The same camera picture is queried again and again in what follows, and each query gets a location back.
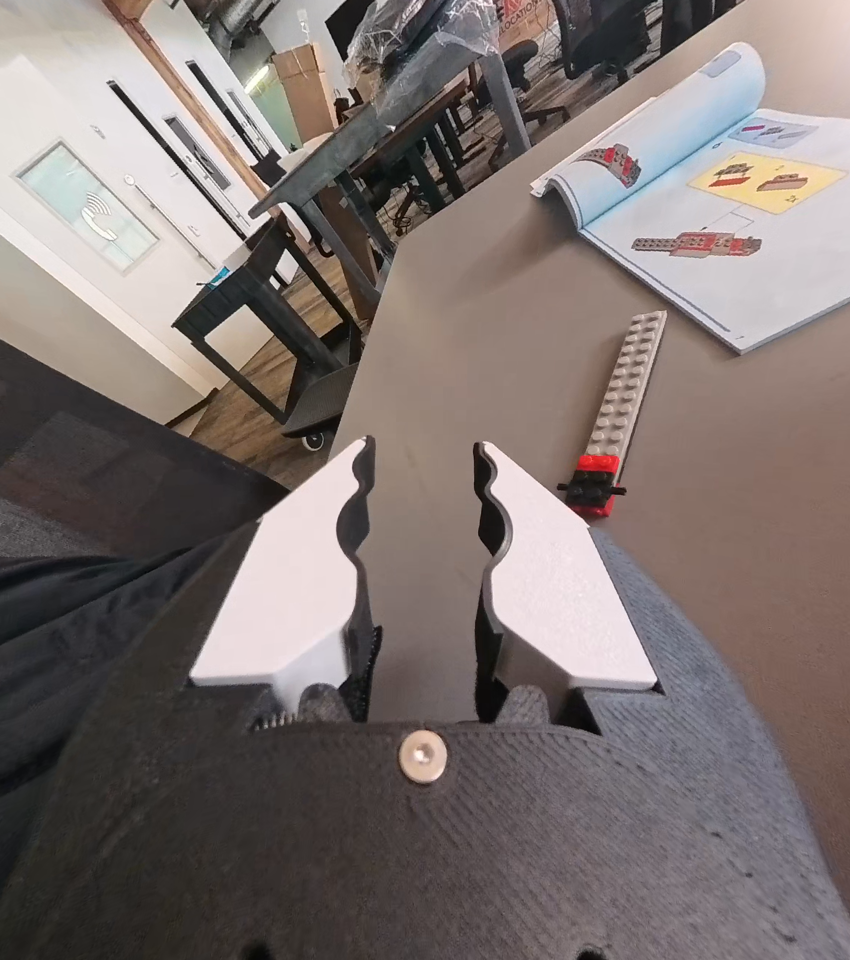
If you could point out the person's black hoodie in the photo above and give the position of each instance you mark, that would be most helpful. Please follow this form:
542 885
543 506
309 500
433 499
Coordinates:
57 660

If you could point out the cardboard box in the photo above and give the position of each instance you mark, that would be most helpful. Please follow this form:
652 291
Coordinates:
305 90

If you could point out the black side table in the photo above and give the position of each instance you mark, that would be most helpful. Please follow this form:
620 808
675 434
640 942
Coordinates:
245 289

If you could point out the frosted window with phone sign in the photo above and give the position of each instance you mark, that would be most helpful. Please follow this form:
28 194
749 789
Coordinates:
87 206

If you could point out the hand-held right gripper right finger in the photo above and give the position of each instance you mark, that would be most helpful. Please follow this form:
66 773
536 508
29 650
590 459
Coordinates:
567 600

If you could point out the grey plate with red bricks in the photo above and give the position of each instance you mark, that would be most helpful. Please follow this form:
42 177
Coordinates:
627 390

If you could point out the black monitor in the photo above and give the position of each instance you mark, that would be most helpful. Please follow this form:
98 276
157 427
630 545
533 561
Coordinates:
365 26

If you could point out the wooden post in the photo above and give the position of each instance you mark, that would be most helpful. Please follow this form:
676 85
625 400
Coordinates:
170 67

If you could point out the open instruction booklet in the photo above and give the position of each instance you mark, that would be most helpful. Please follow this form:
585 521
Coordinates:
807 247

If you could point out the clear plastic wrap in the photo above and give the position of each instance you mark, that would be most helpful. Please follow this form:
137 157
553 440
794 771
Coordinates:
470 22

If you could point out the black mesh office chair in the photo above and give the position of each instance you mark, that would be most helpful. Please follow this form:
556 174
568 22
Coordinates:
323 401

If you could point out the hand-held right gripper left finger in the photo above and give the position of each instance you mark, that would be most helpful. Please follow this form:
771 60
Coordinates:
282 600

